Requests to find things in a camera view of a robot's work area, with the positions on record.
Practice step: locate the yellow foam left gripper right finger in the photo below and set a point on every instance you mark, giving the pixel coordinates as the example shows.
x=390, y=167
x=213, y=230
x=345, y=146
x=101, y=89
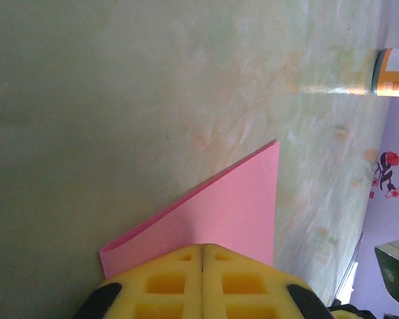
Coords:
x=269, y=299

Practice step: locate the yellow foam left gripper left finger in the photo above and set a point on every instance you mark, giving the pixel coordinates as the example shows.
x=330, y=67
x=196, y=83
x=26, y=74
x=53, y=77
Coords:
x=173, y=299

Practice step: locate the pink paper sheet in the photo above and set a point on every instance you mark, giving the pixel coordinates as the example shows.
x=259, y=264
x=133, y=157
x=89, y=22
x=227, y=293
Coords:
x=239, y=212

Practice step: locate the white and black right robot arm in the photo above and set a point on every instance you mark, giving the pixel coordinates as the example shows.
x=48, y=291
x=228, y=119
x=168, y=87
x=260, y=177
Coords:
x=395, y=276

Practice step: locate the orange capped bottle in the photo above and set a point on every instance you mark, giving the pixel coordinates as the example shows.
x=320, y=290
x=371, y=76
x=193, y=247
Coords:
x=392, y=73

